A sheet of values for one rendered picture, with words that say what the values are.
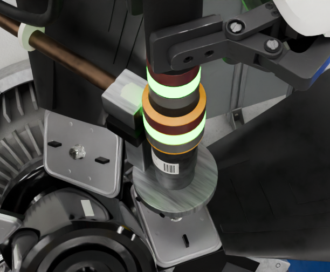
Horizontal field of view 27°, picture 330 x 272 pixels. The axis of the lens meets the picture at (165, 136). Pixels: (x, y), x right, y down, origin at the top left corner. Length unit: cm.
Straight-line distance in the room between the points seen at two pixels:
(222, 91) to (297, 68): 154
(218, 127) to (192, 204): 151
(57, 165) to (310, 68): 31
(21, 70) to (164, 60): 39
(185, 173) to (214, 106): 144
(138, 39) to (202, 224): 19
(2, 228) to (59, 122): 10
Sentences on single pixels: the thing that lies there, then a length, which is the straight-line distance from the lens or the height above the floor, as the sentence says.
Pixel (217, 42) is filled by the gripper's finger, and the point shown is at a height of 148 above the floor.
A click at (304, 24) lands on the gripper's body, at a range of 37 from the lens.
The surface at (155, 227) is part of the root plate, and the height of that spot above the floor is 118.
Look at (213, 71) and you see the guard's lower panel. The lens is 180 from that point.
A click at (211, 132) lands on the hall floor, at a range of 204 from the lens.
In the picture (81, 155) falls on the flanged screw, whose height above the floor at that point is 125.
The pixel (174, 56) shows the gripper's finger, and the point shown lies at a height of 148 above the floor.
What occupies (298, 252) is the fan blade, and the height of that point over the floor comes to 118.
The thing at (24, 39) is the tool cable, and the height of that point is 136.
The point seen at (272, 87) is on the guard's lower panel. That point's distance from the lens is 200.
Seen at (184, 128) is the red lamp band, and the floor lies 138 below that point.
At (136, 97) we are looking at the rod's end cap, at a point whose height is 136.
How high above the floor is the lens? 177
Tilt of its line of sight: 61 degrees down
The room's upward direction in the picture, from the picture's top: 2 degrees counter-clockwise
